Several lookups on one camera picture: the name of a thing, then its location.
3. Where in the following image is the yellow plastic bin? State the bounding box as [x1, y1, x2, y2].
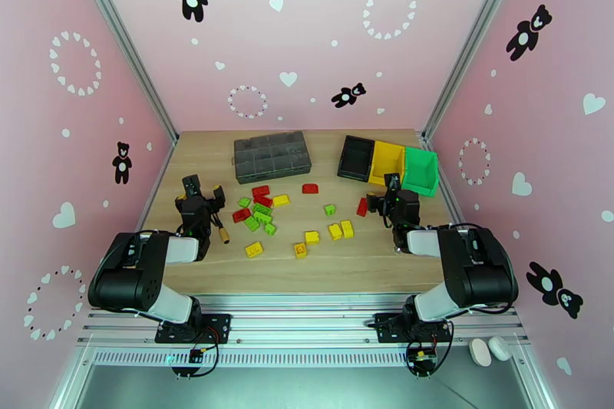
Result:
[368, 140, 408, 187]

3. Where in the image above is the green plastic bin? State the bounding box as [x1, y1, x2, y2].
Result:
[400, 147, 440, 198]

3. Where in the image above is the black plastic bin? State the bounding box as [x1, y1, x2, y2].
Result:
[336, 134, 376, 183]

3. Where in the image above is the grey compartment organizer box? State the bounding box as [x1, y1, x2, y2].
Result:
[233, 130, 313, 185]

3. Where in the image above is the small yellow connector board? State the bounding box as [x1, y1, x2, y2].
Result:
[408, 346, 438, 375]

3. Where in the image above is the white oval plastic case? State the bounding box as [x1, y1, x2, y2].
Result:
[469, 338, 492, 368]

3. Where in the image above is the white round plastic case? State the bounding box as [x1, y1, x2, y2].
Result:
[487, 335, 513, 362]

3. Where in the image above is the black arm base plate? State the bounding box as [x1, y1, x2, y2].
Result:
[374, 312, 453, 345]
[154, 312, 233, 345]

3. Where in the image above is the black base cable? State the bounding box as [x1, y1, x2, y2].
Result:
[405, 320, 455, 379]
[171, 325, 221, 379]

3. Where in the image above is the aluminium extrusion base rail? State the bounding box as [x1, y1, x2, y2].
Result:
[76, 293, 531, 368]

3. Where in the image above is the aluminium frame post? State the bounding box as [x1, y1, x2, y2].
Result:
[64, 0, 180, 147]
[421, 0, 531, 141]

